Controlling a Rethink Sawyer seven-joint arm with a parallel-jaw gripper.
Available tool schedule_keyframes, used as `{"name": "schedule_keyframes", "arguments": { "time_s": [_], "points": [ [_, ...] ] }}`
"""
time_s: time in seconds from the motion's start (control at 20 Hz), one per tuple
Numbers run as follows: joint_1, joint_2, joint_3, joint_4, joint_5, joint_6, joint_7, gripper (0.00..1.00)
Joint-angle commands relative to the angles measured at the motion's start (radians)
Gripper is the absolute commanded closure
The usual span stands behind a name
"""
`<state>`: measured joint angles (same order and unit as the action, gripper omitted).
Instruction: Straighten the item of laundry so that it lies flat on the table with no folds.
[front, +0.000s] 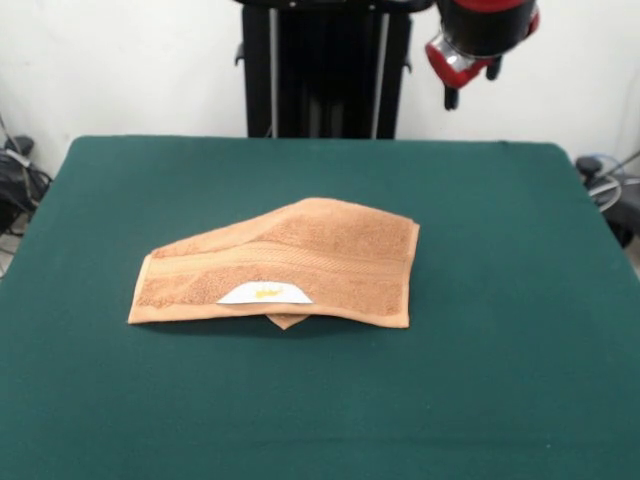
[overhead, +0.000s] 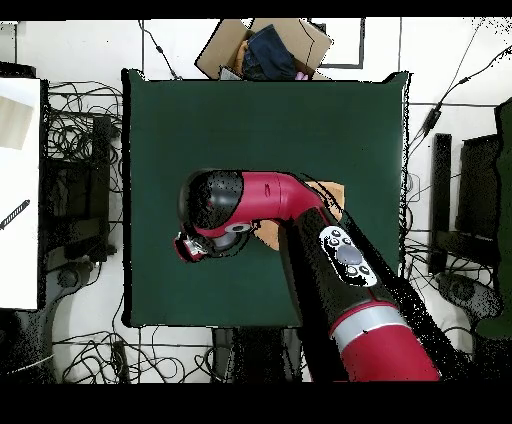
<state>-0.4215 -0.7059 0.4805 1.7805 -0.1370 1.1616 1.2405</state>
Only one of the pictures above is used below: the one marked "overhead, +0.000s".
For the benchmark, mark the orange terry towel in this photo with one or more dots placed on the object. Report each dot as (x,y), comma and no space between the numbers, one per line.
(268,234)

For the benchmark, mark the dark blue jeans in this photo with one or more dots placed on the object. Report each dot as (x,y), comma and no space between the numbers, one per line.
(272,52)

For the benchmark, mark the orange cloth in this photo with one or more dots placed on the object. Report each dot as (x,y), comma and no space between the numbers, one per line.
(240,56)

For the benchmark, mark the black equipment rack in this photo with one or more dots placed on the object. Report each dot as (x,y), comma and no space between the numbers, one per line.
(76,200)

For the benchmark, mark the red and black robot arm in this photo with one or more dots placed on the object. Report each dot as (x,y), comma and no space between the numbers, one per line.
(384,352)

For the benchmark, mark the black ridged tool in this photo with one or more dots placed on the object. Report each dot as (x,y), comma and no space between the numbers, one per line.
(15,214)

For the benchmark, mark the brown cardboard box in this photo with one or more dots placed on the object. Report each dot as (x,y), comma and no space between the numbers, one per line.
(216,52)

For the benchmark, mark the black upright post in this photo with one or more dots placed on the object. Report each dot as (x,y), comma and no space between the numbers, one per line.
(442,180)

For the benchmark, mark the white table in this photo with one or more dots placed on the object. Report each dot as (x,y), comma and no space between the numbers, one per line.
(20,240)

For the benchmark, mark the dark green table cloth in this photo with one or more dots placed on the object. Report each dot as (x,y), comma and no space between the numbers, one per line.
(180,140)

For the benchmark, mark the pink cloth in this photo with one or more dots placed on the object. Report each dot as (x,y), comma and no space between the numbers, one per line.
(302,76)

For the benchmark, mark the black flat panel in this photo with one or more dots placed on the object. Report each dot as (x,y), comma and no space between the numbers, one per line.
(478,184)

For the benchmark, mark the black power strip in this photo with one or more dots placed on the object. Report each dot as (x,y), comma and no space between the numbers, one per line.
(120,360)

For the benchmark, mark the black office chair base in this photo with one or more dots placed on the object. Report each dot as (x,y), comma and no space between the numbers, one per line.
(464,290)
(68,278)

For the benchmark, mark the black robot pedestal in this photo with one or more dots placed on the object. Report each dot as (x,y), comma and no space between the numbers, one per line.
(256,352)

